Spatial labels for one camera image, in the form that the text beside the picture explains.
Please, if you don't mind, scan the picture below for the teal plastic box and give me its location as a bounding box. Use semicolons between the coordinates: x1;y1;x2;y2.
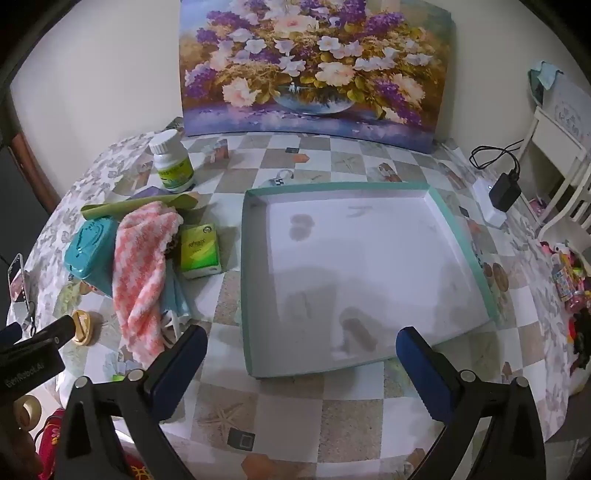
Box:
64;216;122;296

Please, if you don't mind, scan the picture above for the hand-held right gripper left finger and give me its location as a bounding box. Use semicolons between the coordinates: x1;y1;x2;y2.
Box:
54;324;209;480

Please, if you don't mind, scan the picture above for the black cable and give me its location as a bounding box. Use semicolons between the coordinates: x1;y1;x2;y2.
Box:
469;138;525;178

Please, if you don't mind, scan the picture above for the flower painting canvas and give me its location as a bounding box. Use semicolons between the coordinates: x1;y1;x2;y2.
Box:
179;0;455;153

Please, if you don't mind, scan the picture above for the pink white checked towel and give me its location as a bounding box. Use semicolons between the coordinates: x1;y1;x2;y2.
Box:
113;202;182;365

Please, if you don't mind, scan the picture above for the printed checked tablecloth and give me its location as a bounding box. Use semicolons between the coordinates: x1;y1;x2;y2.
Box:
7;117;591;480

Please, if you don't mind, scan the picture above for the white pill bottle green label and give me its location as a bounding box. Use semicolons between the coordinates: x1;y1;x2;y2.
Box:
148;129;195;193

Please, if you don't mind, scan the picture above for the green tissue pack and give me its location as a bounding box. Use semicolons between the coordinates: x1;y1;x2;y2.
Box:
180;223;223;280

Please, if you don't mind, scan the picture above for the white chair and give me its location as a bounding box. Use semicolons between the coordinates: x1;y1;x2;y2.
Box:
517;76;591;241

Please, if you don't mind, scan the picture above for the smartphone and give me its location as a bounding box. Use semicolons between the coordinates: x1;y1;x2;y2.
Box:
7;253;28;319

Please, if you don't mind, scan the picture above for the green cloth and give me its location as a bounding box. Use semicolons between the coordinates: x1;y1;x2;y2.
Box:
81;191;199;220

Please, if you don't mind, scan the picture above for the black cord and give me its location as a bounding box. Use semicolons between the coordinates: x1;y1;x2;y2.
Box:
25;295;40;333

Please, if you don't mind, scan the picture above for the teal cloth on chair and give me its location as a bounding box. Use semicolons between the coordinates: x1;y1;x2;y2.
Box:
529;60;566;104

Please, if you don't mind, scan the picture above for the teal shallow cardboard tray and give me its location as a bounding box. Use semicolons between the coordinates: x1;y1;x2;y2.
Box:
240;181;502;380

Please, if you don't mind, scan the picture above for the pile of colourful toys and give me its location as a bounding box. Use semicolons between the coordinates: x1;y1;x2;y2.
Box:
538;235;591;393

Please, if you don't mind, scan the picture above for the red patterned bag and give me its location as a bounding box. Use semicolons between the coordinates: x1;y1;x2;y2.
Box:
30;408;68;480

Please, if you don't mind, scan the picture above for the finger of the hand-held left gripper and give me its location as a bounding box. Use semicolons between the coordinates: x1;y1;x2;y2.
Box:
21;316;77;354

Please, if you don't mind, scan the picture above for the white power strip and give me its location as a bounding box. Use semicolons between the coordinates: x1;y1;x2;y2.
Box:
472;168;509;228

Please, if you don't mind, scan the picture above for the blue face mask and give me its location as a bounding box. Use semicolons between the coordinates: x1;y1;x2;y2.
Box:
159;263;192;342

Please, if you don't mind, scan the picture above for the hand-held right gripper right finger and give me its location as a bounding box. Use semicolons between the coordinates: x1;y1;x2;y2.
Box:
396;326;548;480

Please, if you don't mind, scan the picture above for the black power adapter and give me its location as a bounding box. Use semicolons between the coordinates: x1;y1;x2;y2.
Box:
488;172;522;213

